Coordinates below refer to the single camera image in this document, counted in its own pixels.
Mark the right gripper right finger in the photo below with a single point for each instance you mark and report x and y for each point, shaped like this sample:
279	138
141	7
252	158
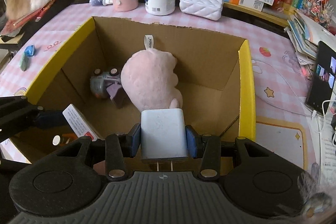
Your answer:
206	147

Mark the yellow cardboard box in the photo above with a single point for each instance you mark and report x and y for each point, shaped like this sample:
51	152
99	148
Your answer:
214	73

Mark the grey toy car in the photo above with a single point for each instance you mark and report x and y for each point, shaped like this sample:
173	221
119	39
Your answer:
107	85

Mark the white quilted purse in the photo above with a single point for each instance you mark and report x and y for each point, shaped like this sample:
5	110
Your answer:
209	9

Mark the small spray bottle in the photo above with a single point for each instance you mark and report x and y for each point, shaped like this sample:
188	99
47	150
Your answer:
100	2

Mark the pink checkered tablecloth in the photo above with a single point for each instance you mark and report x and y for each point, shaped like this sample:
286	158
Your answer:
279	83

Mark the white charger plug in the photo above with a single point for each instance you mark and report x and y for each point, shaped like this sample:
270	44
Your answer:
163	139

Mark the black smartphone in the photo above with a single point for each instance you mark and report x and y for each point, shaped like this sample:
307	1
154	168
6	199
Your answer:
322	82

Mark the mint green device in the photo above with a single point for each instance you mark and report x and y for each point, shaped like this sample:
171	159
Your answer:
23	62

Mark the white red small box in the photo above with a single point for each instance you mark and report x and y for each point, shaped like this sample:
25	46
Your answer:
79	124

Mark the stack of papers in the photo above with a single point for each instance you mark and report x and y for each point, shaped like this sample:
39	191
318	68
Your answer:
305	34

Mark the red foil papers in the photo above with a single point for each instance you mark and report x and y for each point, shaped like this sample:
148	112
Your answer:
13	27

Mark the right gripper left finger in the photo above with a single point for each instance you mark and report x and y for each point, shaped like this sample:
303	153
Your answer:
117	148

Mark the cream yellow-bordered desk mat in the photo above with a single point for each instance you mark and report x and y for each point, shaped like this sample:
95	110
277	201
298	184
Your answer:
286	139

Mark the pink plush toy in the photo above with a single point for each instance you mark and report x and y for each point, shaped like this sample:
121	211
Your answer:
149	80

